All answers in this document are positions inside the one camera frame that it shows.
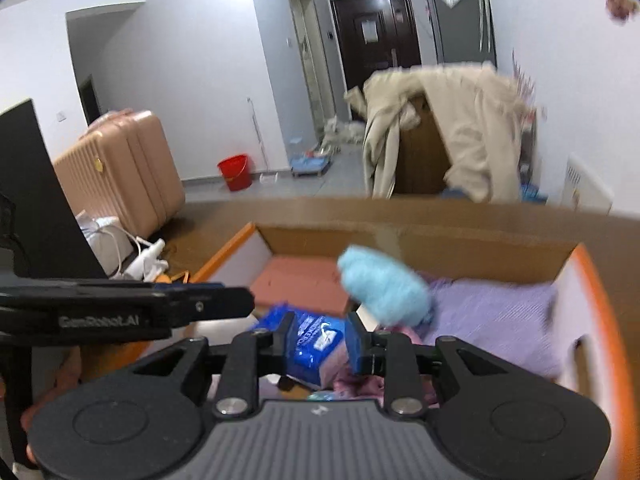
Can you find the blue tissue pack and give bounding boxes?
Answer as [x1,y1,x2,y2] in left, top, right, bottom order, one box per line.
[255,304,348,390]

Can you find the white dog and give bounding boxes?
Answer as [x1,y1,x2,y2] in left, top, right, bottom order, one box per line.
[321,116,366,148]

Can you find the orange cloth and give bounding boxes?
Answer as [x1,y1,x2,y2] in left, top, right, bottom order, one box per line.
[154,271,191,284]

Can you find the orange cardboard box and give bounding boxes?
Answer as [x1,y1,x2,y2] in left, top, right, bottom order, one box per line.
[195,223,639,479]

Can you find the pink suitcase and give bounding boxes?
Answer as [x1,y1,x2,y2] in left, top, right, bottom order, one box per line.
[53,110,186,237]

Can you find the grey refrigerator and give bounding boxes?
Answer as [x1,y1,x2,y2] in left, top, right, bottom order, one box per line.
[427,0,498,67]

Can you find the red bucket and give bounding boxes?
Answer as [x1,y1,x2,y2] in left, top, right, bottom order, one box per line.
[217,154,252,193]

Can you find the dried pink roses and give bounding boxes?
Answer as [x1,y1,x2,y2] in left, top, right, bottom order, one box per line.
[605,0,640,24]

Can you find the white mop handle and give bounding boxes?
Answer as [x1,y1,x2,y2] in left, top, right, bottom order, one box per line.
[246,96,270,171]

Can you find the purple knitted pouch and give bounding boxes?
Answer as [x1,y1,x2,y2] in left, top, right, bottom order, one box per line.
[416,278,562,379]

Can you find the light blue fluffy toy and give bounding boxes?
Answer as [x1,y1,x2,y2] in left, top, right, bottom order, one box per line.
[337,245,434,327]

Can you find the white charger with cable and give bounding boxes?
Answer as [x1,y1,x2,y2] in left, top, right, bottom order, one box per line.
[76,211,169,283]

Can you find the pink satin cloth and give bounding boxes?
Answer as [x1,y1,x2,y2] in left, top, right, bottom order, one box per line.
[332,326,438,406]

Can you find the brown wooden chair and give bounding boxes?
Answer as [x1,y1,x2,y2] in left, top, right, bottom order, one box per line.
[394,94,451,195]

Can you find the person's left hand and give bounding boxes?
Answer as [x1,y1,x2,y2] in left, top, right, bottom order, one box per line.
[0,344,84,466]

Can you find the blue pet feeder tray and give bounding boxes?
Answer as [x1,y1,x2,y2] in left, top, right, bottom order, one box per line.
[290,154,332,178]

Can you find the dark entrance door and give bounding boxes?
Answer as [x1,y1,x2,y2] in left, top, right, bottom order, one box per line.
[331,0,422,90]

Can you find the beige coat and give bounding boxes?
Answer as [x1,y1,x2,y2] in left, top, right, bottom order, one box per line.
[344,62,529,204]

